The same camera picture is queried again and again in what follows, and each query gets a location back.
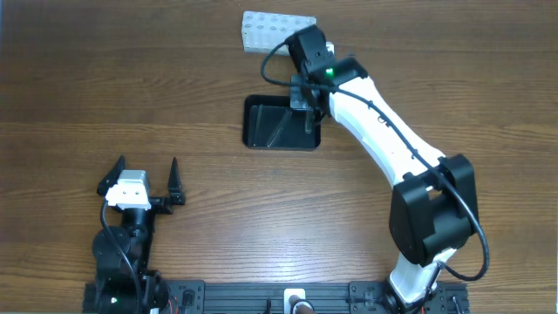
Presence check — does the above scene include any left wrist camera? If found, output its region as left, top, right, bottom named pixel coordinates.
left=104, top=169, right=153, bottom=211

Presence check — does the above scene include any mounting rail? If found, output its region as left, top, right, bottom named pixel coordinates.
left=82, top=279, right=471, bottom=314

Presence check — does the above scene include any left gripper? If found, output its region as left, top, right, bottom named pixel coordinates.
left=96, top=155, right=187, bottom=215

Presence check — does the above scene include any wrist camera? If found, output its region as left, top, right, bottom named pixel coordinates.
left=289, top=73, right=316, bottom=110
left=104, top=169, right=153, bottom=211

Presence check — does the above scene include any black tray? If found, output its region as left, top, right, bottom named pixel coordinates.
left=242, top=94, right=323, bottom=152

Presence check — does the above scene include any white test tube rack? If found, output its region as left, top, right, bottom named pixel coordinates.
left=241, top=10, right=318, bottom=57

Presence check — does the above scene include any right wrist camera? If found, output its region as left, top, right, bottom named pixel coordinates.
left=289, top=73, right=316, bottom=110

